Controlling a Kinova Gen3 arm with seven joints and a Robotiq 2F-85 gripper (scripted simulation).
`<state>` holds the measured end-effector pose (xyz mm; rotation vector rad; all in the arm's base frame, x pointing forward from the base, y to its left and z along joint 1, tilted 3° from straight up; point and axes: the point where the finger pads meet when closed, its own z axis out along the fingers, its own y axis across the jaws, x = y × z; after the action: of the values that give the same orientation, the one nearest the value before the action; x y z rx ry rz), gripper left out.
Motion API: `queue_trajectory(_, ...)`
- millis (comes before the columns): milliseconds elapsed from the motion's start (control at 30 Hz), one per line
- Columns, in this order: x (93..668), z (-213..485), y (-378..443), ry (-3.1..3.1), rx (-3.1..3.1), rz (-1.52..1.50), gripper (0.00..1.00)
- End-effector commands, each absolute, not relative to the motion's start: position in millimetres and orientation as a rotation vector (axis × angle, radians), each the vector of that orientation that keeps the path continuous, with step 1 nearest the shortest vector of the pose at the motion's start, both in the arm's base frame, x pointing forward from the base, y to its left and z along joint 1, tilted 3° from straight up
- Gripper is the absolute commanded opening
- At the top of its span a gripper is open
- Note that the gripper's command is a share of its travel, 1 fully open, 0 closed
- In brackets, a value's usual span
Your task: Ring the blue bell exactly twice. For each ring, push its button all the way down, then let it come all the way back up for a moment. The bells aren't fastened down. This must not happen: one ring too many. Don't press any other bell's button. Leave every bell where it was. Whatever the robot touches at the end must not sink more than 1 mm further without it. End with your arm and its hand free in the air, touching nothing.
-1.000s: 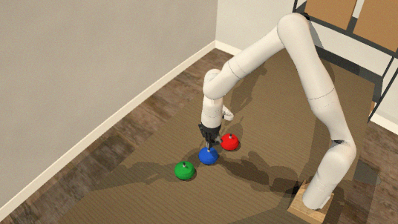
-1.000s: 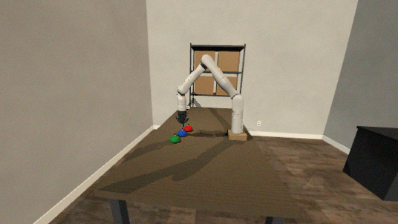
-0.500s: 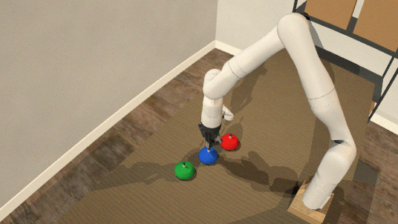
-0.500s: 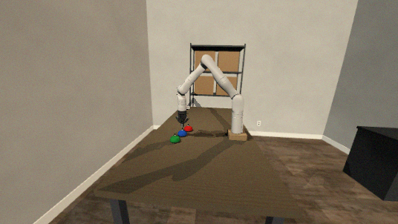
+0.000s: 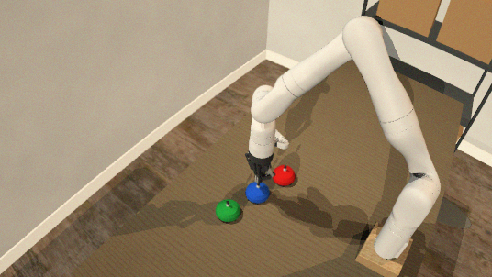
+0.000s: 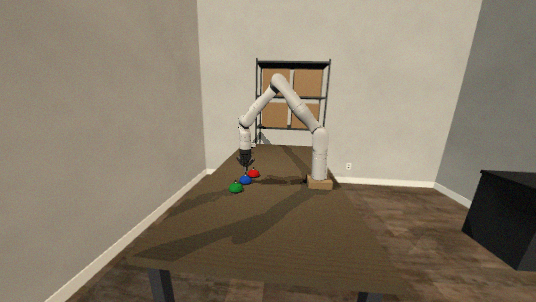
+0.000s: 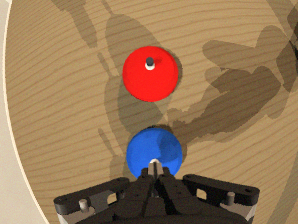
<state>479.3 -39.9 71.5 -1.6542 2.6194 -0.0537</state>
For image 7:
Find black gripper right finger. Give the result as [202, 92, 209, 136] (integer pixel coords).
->
[155, 163, 260, 224]

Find red bell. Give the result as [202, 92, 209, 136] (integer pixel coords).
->
[122, 46, 178, 102]

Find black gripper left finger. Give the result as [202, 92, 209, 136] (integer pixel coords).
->
[53, 163, 157, 224]

